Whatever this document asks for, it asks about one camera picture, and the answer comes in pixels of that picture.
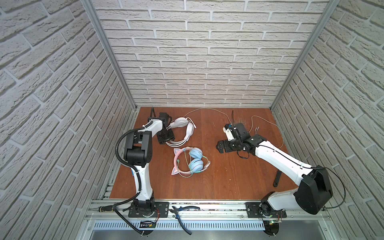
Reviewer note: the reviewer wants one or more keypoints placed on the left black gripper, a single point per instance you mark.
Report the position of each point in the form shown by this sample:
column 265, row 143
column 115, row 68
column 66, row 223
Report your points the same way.
column 172, row 136

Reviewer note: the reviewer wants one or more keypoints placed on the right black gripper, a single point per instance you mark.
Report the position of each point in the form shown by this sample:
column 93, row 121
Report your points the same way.
column 226, row 144

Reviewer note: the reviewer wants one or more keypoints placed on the pink blue cat-ear headphones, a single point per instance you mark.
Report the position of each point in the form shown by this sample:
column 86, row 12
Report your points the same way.
column 196, row 161

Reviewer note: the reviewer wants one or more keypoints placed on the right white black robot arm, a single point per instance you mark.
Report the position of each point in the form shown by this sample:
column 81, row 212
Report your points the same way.
column 314, row 188

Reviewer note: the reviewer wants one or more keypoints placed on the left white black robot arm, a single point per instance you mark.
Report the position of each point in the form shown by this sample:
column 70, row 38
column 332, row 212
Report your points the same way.
column 138, row 154

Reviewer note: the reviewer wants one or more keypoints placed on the black yellow screwdriver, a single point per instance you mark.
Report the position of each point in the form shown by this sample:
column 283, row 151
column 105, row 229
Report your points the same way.
column 109, row 208

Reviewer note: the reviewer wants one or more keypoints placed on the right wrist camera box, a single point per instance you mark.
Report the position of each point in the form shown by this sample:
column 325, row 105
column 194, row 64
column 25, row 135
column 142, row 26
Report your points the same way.
column 228, row 133

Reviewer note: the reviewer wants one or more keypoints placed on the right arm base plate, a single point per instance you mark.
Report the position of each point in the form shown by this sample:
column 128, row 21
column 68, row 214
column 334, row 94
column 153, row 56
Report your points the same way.
column 263, row 210

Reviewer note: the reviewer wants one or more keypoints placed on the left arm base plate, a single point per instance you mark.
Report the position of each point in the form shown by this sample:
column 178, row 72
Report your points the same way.
column 150, row 210

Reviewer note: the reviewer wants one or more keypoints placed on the aluminium front rail frame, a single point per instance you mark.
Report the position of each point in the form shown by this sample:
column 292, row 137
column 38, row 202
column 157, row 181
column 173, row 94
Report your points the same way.
column 203, row 215

